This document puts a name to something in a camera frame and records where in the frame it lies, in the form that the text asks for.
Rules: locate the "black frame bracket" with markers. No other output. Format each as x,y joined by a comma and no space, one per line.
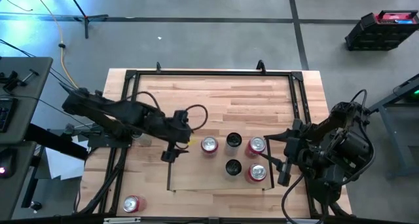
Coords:
261,67
158,67

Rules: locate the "black desk beam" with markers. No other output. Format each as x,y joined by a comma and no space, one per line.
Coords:
55,142

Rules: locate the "grey desk with mouse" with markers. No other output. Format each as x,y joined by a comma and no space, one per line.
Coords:
19,191

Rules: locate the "silver metal bracket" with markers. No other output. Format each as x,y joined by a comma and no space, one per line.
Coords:
121,220
299,221

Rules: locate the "grey metal stand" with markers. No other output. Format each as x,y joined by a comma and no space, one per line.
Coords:
393,132

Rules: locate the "black aluminium table frame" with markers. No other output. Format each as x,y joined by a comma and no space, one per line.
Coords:
212,72

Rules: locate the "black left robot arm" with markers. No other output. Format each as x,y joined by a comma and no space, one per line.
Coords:
114,111

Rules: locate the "black clamp tool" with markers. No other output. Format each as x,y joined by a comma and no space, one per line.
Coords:
13,81

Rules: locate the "white paper sheets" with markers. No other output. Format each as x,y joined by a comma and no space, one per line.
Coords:
62,165

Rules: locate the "red Fanta soda can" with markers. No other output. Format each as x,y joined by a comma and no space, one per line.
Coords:
257,144
131,204
209,143
258,172

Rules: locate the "grey desk with tools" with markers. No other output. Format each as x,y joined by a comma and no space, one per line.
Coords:
29,96

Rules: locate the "black keyboard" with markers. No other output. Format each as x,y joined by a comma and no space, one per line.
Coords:
6,114

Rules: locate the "black tripod stand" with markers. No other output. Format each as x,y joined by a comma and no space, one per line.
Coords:
86,21

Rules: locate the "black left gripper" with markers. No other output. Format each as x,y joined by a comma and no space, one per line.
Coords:
180,129

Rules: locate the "white Celsius slim can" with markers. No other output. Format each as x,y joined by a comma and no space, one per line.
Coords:
145,141
233,167
233,139

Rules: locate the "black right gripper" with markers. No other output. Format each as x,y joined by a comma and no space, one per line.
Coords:
298,150

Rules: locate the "wooden shelf with black legs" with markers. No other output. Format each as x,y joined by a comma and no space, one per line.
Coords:
196,175

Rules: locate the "black plastic crate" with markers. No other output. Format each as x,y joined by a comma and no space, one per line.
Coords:
370,37

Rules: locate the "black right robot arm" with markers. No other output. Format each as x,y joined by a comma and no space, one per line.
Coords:
350,148

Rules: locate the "black computer mouse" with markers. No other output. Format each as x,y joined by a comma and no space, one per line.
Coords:
8,161

